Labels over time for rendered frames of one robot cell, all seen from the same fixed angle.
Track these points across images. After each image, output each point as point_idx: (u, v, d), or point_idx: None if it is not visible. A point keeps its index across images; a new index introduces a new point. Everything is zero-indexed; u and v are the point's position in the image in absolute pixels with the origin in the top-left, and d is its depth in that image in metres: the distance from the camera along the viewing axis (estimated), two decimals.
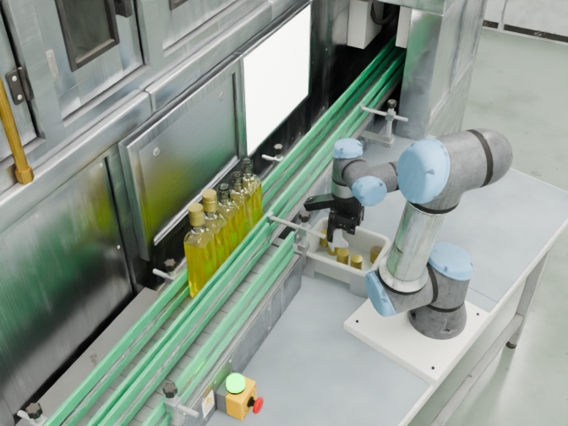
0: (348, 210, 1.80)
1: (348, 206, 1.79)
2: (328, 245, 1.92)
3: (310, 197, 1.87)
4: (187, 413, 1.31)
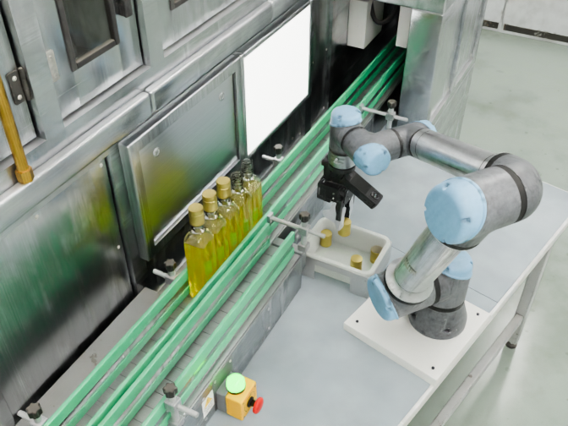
0: None
1: None
2: (224, 188, 1.56)
3: (374, 199, 1.69)
4: (187, 413, 1.31)
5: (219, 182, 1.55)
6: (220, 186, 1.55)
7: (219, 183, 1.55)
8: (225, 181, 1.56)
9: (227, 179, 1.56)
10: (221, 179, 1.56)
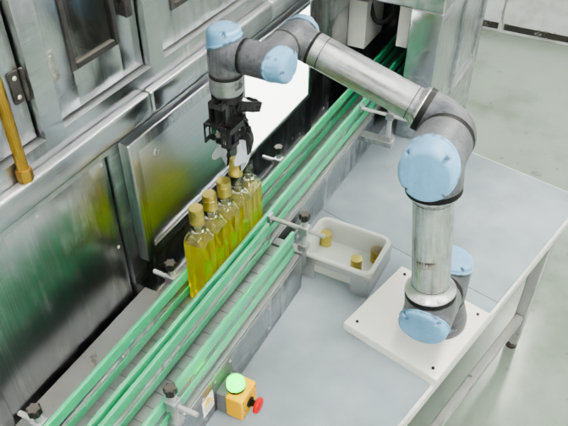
0: None
1: None
2: (224, 188, 1.56)
3: (257, 99, 1.55)
4: (187, 413, 1.31)
5: (219, 182, 1.55)
6: (220, 186, 1.55)
7: (219, 183, 1.55)
8: (225, 181, 1.56)
9: (227, 179, 1.56)
10: (221, 179, 1.56)
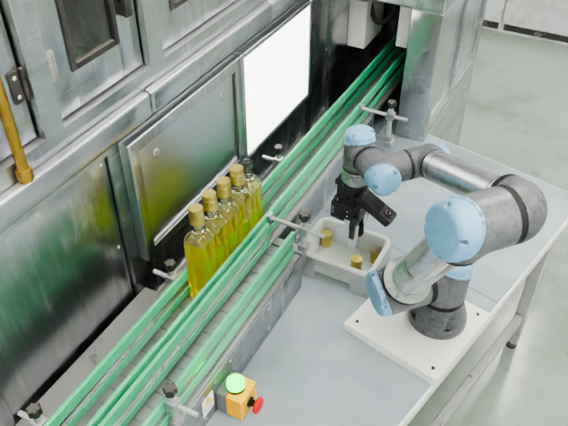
0: None
1: None
2: (224, 188, 1.56)
3: (389, 216, 1.69)
4: (187, 413, 1.31)
5: (219, 182, 1.55)
6: (220, 186, 1.55)
7: (219, 183, 1.55)
8: (225, 181, 1.56)
9: (227, 179, 1.56)
10: (221, 179, 1.56)
